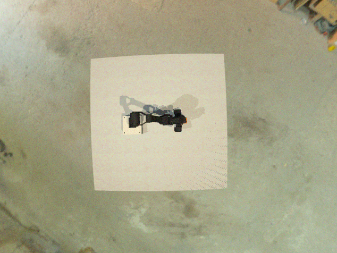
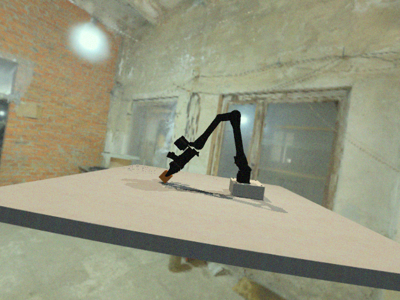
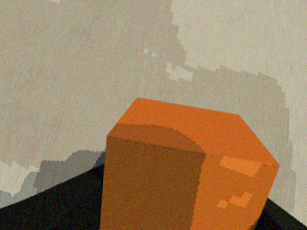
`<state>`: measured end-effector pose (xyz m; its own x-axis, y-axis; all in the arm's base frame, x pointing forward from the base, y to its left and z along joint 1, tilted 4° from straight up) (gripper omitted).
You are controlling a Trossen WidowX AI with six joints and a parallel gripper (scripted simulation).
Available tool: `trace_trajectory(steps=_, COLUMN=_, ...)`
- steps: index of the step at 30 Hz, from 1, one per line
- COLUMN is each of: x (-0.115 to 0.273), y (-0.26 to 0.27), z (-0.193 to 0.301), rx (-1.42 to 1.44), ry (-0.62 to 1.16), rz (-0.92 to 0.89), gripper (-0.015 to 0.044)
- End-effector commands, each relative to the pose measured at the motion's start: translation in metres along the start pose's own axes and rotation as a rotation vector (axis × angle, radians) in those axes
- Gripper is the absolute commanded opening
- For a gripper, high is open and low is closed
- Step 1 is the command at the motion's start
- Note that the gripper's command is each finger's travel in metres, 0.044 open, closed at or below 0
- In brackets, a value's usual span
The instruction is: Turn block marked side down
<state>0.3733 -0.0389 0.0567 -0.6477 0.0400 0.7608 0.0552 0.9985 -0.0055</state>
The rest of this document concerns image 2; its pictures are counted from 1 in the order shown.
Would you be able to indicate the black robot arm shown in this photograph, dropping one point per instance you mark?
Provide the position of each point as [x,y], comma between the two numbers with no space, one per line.
[243,176]

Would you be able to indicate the orange block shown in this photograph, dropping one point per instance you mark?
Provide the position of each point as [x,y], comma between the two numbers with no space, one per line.
[163,178]

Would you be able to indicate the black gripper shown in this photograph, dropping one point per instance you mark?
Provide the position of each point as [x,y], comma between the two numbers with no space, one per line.
[177,165]

